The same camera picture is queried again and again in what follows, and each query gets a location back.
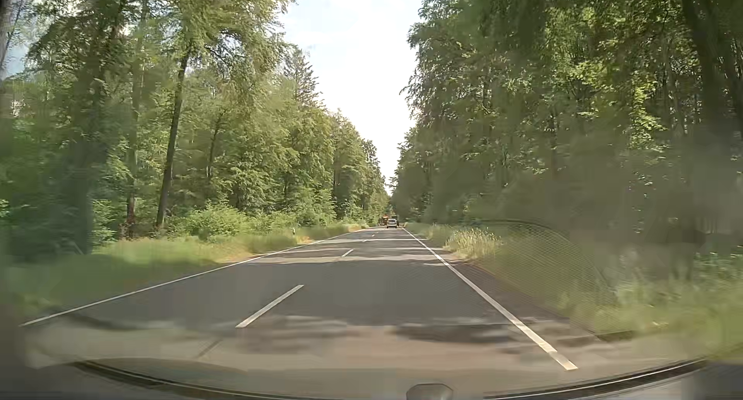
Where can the grey asphalt road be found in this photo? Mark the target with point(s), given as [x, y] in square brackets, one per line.
[371, 290]

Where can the road markings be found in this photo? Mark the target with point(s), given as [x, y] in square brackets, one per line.
[504, 312]

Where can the car's own bonnet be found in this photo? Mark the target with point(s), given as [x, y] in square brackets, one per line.
[371, 382]

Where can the wood of tall trees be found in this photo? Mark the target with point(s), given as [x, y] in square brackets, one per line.
[569, 110]
[174, 127]

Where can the grass verge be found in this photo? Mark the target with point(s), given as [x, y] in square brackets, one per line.
[627, 290]
[133, 263]

